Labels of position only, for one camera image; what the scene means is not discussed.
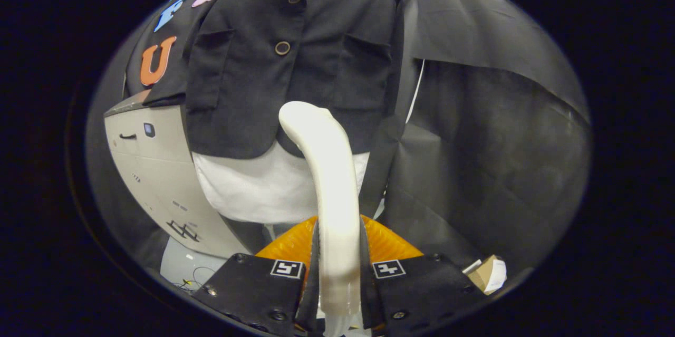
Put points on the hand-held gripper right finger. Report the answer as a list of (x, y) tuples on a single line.
[(422, 284)]

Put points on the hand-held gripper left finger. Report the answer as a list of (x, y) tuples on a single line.
[(253, 284)]

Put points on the white garment steamer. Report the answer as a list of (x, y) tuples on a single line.
[(332, 168)]

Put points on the black buttoned jacket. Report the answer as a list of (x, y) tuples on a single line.
[(248, 89)]

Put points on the small cardboard box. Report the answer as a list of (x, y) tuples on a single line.
[(488, 273)]

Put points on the white mannequin torso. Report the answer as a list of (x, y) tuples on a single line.
[(253, 189)]

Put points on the black backdrop cloth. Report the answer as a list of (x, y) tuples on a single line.
[(501, 168)]

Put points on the grey cabinet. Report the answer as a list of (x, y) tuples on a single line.
[(153, 173)]

